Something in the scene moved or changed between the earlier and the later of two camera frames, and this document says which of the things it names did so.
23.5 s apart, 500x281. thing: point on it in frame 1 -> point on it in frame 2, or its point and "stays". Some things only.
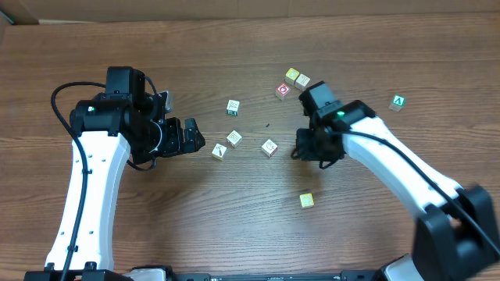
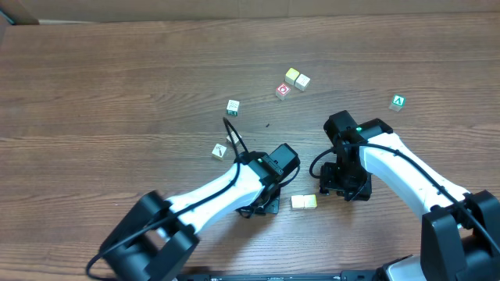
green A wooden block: [398, 102] stays
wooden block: [219, 151] stays
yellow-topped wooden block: [291, 76] stays
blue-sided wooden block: [234, 138] stays
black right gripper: [307, 144] -> [344, 186]
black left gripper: [178, 137] -> [260, 207]
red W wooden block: [269, 147] -> [298, 202]
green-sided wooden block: [233, 107] stays
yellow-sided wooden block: [301, 81] stays
